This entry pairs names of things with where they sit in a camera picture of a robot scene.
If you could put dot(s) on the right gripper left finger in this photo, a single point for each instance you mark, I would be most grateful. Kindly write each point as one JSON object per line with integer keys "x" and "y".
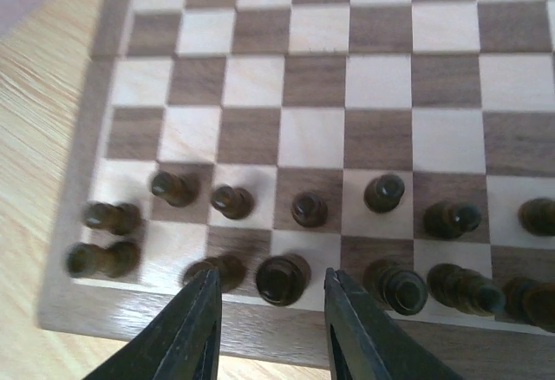
{"x": 182, "y": 341}

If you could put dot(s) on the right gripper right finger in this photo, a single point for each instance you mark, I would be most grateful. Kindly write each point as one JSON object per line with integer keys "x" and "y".
{"x": 366, "y": 343}

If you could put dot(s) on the dark chess piece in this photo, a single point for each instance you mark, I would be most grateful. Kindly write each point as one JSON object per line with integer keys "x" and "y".
{"x": 451, "y": 220}

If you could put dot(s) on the wooden chess board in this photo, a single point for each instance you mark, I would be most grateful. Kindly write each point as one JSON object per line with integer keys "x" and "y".
{"x": 281, "y": 97}

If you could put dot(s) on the dark queen back rank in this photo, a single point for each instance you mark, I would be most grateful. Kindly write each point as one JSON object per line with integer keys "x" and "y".
{"x": 400, "y": 289}

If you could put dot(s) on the dark rook near corner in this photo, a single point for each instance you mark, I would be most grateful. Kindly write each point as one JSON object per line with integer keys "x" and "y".
{"x": 117, "y": 260}

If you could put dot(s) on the dark king back rank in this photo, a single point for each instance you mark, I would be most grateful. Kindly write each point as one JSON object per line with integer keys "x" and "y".
{"x": 465, "y": 290}

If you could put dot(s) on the dark pawn far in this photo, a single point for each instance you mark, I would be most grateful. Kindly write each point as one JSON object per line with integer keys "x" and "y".
{"x": 309, "y": 209}

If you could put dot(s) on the dark pawn middle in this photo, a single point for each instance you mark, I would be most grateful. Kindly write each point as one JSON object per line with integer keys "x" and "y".
{"x": 232, "y": 202}

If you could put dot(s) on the dark knight piece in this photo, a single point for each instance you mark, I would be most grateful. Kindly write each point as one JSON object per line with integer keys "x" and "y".
{"x": 384, "y": 193}

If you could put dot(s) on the dark pawn piece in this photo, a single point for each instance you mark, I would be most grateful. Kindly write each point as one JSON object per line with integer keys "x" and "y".
{"x": 178, "y": 190}

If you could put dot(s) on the dark piece right edge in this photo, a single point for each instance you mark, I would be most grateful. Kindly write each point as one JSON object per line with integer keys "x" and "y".
{"x": 531, "y": 302}

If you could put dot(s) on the fallen dark piece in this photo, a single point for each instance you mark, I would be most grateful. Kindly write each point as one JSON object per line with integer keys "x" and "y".
{"x": 536, "y": 216}

